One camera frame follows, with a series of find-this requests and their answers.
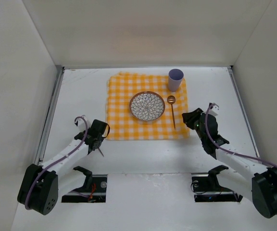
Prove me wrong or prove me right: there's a copper spoon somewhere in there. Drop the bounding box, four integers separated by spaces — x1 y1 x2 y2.
167 95 176 129

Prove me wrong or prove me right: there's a patterned ceramic bowl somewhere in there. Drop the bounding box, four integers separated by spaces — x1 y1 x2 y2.
129 91 165 122

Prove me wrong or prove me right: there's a lilac plastic cup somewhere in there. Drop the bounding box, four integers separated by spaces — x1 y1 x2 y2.
168 69 184 92

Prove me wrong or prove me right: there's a yellow checkered cloth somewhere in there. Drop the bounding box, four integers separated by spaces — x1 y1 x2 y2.
106 72 189 141

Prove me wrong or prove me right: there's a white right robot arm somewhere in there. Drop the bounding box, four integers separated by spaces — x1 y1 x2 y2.
182 103 277 218

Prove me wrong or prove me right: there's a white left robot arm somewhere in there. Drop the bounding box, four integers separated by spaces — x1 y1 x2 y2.
17 116 110 215

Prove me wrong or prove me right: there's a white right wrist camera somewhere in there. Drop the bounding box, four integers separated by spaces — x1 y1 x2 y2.
209 103 219 117

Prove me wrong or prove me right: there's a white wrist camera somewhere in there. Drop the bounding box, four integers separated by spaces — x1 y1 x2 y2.
209 103 219 117
75 115 90 130

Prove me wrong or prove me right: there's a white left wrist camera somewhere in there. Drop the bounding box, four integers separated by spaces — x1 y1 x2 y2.
75 115 90 130

